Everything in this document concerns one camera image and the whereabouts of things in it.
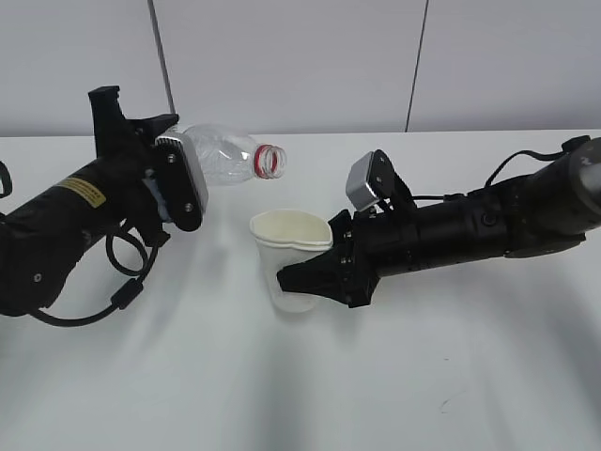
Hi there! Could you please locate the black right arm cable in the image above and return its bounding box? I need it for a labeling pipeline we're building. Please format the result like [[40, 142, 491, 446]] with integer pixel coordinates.
[[412, 134, 592, 206]]

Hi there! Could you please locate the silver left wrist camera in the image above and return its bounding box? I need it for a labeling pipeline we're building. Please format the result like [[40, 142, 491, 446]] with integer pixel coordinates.
[[154, 132, 208, 232]]

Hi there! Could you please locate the clear plastic water bottle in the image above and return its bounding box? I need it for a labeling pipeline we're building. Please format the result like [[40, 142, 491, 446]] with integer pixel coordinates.
[[171, 124, 287, 186]]

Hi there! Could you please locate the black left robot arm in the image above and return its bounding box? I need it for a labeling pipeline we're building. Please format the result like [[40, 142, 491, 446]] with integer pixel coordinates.
[[1, 86, 179, 328]]

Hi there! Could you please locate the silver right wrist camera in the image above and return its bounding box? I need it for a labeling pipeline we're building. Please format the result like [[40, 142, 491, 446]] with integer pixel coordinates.
[[346, 149, 395, 211]]

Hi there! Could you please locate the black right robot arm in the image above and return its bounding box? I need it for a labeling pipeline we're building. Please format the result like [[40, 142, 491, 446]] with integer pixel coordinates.
[[277, 135, 600, 308]]

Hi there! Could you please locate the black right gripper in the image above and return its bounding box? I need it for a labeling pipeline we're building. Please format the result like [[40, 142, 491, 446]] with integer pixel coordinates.
[[276, 194, 417, 308]]

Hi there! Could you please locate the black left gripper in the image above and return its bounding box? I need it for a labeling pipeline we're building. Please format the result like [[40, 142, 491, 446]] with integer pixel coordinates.
[[88, 86, 179, 247]]

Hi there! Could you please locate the white paper cup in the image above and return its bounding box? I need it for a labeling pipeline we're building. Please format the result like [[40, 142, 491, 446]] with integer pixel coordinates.
[[249, 210, 333, 314]]

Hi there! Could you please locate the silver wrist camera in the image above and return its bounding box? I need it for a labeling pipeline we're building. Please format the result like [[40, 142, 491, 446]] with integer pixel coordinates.
[[346, 149, 395, 211], [154, 132, 208, 232]]

